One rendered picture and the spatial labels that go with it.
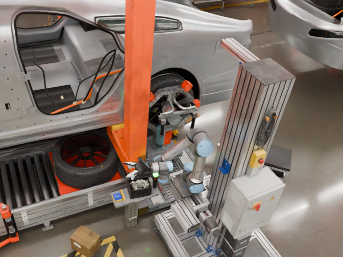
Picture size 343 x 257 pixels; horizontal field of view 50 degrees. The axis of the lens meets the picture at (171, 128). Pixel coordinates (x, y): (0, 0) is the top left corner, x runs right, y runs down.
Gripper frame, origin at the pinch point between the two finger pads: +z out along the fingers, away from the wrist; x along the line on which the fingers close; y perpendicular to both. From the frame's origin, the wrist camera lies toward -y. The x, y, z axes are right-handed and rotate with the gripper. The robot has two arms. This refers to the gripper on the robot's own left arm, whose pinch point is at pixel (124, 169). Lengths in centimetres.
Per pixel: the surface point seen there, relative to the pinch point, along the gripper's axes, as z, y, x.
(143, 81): -23, -43, 50
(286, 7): -270, -37, 264
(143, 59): -22, -62, 47
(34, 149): 75, 74, 138
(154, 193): -35, 73, 47
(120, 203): -2, 74, 41
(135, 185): -17, 61, 48
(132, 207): -14, 87, 47
